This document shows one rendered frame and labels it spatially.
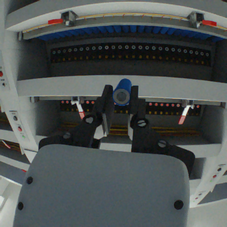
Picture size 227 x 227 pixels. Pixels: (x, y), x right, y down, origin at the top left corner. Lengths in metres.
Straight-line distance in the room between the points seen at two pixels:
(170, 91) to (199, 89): 0.07
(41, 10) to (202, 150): 0.56
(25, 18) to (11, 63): 0.13
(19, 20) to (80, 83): 0.23
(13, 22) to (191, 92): 0.45
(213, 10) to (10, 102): 0.57
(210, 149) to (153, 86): 0.28
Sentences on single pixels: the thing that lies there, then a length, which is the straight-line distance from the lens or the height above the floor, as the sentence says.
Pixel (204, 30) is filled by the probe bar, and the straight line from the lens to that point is 0.37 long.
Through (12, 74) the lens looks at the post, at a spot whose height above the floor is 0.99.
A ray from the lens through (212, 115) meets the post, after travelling 0.56.
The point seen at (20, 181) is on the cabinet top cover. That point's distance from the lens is 1.05.
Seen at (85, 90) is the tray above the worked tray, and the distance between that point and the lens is 0.33.
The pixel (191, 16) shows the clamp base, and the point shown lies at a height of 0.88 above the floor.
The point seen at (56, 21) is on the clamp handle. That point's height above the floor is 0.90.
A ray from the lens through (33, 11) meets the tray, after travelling 0.37.
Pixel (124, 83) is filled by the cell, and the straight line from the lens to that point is 0.16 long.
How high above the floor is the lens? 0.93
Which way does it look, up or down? 31 degrees up
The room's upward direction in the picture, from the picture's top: 177 degrees clockwise
